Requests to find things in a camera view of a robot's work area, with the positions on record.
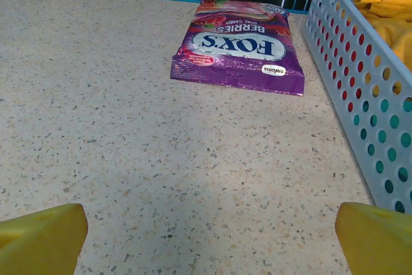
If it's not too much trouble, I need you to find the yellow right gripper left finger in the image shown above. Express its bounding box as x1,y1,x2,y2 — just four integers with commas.
0,203,89,275

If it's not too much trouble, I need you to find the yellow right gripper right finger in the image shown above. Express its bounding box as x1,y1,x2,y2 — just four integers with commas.
334,202,412,275

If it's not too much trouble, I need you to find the yellow t-shirt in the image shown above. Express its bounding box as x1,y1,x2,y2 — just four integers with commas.
350,0,412,95

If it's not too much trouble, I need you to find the teal t-shirt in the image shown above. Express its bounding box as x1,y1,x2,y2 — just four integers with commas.
352,97,412,213

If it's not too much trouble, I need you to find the purple Fox's berries candy bag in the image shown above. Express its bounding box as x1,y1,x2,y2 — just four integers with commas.
169,0,306,97

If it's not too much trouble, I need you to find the white perforated plastic basket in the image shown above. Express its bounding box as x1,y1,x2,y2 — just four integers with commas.
301,0,412,214

